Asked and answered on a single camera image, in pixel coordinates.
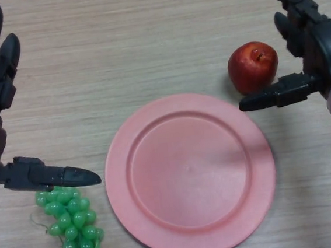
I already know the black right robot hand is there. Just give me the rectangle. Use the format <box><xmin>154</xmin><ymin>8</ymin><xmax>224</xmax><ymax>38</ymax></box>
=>
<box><xmin>229</xmin><ymin>0</ymin><xmax>331</xmax><ymax>113</ymax></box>

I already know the red apple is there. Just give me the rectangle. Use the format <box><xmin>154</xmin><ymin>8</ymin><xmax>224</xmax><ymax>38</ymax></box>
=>
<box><xmin>225</xmin><ymin>39</ymin><xmax>282</xmax><ymax>97</ymax></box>

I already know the pink round plate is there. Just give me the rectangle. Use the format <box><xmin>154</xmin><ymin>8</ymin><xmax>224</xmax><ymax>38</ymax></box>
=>
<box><xmin>97</xmin><ymin>85</ymin><xmax>284</xmax><ymax>248</ymax></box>

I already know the green grape bunch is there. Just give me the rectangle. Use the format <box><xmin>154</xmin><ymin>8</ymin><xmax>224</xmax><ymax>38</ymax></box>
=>
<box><xmin>27</xmin><ymin>183</ymin><xmax>106</xmax><ymax>248</ymax></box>

